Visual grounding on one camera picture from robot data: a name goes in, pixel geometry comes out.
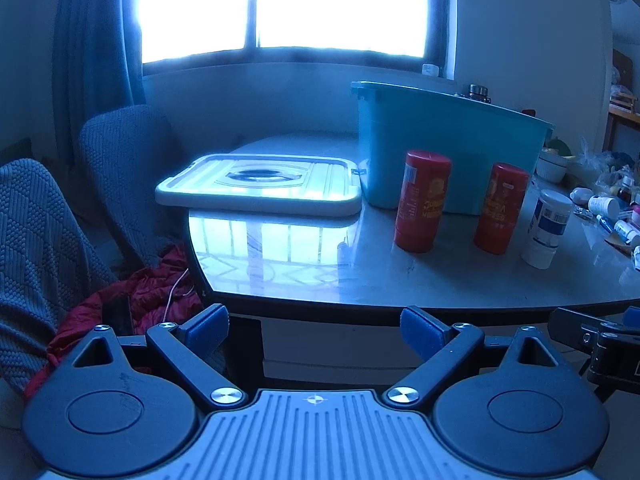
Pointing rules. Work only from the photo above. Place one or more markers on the small white windowsill cup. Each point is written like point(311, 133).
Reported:
point(430, 70)

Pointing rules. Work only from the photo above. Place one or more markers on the small brown bottle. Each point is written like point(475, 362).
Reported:
point(625, 191)

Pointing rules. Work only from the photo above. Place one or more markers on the white plastic box lid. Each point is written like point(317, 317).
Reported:
point(200, 192)

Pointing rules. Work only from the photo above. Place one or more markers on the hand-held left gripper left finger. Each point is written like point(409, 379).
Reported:
point(204, 332)

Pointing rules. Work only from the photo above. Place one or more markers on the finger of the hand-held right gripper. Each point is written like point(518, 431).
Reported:
point(575, 327)

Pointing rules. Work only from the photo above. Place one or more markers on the bright window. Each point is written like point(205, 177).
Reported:
point(300, 5)

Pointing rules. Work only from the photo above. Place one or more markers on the clear plastic bag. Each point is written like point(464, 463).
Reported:
point(600, 160)

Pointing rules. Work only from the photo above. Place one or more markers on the white bottle with blue label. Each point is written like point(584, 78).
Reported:
point(545, 230)

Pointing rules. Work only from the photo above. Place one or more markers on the white ribbed bowl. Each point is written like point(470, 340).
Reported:
point(550, 167)

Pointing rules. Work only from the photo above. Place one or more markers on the small white medicine bottle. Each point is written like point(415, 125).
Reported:
point(580, 194)
point(602, 205)

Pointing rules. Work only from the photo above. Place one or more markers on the red cylindrical canister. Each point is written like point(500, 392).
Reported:
point(500, 210)
point(420, 205)

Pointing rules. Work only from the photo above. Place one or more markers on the dark glass jar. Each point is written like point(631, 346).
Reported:
point(479, 92)

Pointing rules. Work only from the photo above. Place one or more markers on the chair with grey knitted cover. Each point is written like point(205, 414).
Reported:
point(130, 170)
point(40, 240)

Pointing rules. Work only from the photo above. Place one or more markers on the glossy marble desktop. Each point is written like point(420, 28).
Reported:
point(350, 270)

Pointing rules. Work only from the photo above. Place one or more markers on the blue curtain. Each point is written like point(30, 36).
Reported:
point(95, 50)

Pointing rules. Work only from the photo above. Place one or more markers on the red jacket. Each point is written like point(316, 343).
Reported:
point(150, 295)

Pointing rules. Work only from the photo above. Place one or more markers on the wooden shelf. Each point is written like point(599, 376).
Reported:
point(622, 115)

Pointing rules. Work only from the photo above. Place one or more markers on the teal plastic storage box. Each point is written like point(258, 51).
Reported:
point(450, 130)

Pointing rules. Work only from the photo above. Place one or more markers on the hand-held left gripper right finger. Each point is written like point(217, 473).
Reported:
point(421, 332)

